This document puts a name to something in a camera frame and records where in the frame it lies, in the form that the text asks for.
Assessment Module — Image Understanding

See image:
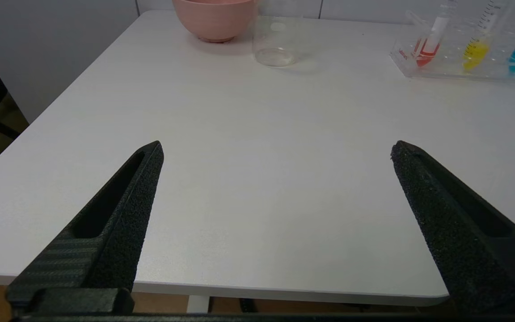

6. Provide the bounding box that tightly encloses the pink bowl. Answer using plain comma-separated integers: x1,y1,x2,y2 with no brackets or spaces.
172,0,258,43

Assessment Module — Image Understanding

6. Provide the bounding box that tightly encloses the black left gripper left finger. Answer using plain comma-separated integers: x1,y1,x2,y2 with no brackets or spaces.
6,140,165,301

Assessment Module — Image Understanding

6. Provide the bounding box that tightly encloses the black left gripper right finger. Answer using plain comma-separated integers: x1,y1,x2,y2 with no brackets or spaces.
390,140,515,314

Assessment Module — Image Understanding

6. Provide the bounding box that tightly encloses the test tube with red pigment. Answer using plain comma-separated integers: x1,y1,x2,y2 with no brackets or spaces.
411,0,458,68

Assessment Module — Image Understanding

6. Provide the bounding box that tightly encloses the clear plastic test tube rack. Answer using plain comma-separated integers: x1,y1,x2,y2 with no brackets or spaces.
390,8,515,85

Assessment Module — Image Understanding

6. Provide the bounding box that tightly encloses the clear glass beaker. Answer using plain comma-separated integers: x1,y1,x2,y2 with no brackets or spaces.
252,0,306,68

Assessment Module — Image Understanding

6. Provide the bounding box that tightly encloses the test tube with yellow pigment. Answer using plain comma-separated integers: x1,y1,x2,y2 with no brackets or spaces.
462,0,509,72

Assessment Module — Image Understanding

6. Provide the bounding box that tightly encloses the white table leg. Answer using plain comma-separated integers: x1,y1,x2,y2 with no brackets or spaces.
186,295,211,314

